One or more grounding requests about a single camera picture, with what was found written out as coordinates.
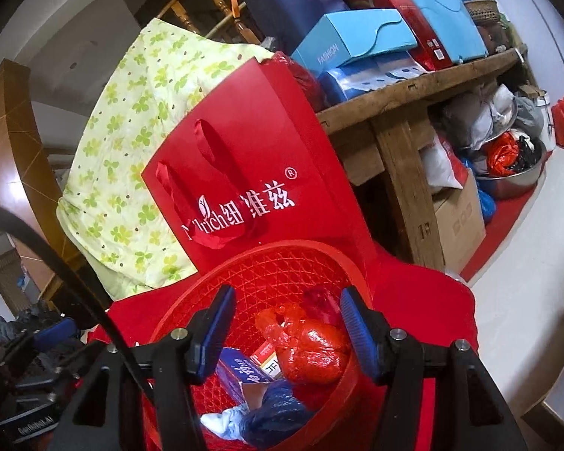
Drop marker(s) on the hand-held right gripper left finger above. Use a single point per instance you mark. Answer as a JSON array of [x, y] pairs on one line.
[[216, 333]]

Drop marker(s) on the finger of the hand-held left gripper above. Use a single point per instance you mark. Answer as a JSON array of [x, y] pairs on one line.
[[58, 330]]

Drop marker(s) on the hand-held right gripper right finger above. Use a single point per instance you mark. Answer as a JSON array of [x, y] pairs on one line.
[[357, 329]]

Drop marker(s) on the blue and white small box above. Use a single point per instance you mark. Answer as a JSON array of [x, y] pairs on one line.
[[237, 366]]

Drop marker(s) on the dark red wrapper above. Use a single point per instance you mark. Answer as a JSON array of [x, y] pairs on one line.
[[322, 303]]

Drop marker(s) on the red-orange plastic bag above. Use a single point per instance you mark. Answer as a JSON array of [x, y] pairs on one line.
[[310, 347]]

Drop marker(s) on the white and orange small box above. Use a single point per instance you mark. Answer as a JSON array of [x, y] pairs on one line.
[[269, 359]]

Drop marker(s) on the red mesh plastic basket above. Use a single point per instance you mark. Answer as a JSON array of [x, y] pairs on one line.
[[272, 268]]

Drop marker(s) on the red cloth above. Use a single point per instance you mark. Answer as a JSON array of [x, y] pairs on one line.
[[427, 300]]

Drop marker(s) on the red floor mat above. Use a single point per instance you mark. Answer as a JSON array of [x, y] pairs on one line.
[[498, 235]]

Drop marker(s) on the white sack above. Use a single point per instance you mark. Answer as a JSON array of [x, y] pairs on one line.
[[439, 164]]

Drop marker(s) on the curved wooden pillar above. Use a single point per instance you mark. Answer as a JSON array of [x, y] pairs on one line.
[[19, 141]]

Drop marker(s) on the metal basin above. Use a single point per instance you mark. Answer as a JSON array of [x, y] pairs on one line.
[[512, 185]]

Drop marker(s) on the red paper gift bag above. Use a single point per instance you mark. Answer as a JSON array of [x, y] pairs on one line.
[[263, 127]]

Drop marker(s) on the green clover print quilt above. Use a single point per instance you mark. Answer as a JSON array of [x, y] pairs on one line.
[[122, 127]]

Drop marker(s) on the orange-red plastic bag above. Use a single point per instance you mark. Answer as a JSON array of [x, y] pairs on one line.
[[503, 155]]

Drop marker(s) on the grey plastic bag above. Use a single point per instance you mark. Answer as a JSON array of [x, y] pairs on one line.
[[470, 117]]

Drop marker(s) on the blue white patterned packet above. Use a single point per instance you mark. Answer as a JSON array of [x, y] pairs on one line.
[[357, 82]]

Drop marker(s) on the dark red plastic bag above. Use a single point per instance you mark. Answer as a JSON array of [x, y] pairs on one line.
[[305, 84]]

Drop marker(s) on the light blue cardboard box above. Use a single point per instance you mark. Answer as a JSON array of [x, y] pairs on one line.
[[348, 33]]

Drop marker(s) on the wooden stair railing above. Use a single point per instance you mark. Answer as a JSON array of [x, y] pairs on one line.
[[188, 14]]

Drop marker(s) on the light blue plastic storage bin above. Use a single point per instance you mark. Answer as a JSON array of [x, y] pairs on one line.
[[446, 14]]

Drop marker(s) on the red gift box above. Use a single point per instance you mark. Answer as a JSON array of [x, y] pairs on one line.
[[404, 4]]

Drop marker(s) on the woven basket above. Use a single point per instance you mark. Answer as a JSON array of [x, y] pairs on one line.
[[481, 9]]

